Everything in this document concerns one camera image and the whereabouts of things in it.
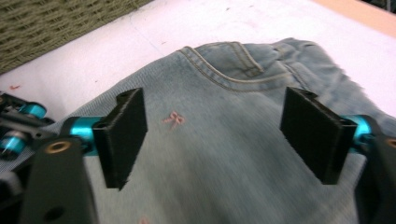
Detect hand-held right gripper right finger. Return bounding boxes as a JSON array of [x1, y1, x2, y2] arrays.
[[279, 86, 359, 186]]

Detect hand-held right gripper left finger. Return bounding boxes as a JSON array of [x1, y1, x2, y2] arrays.
[[92, 87, 149, 191]]

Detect green woven basket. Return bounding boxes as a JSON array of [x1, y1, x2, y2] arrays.
[[0, 0, 153, 76]]

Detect light blue denim shorts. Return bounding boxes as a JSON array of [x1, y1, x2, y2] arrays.
[[0, 36, 396, 224]]

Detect white foam mat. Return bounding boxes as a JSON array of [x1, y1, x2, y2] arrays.
[[0, 0, 396, 125]]

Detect light wooden table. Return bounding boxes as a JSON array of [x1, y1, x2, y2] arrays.
[[311, 0, 396, 38]]

